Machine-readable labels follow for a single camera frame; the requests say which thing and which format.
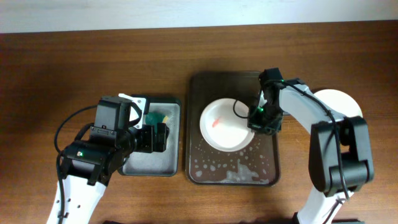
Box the green and yellow sponge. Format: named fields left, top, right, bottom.
left=145, top=112, right=169, bottom=126

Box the white plate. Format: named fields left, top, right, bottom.
left=314, top=89, right=363, bottom=117
left=199, top=98, right=254, bottom=152

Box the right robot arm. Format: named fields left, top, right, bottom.
left=248, top=68, right=374, bottom=223

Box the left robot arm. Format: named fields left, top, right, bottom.
left=47, top=95, right=170, bottom=223

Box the small grey metal tray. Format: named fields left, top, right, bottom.
left=119, top=95, right=181, bottom=176

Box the large brown plastic tray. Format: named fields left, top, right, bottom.
left=185, top=71, right=280, bottom=187

